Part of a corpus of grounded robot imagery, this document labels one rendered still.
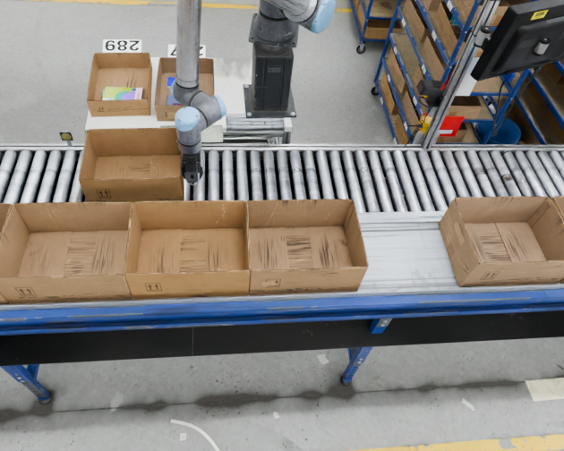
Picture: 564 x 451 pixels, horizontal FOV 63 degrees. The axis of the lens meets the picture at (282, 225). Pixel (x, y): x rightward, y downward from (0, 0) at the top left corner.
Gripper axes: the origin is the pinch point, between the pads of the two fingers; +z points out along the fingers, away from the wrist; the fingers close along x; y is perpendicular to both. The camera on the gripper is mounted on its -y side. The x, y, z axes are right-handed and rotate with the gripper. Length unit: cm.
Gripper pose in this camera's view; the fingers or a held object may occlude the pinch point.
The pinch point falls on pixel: (193, 184)
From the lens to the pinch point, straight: 203.6
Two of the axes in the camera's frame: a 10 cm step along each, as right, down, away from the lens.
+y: -0.8, -8.1, 5.8
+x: -9.9, 0.2, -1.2
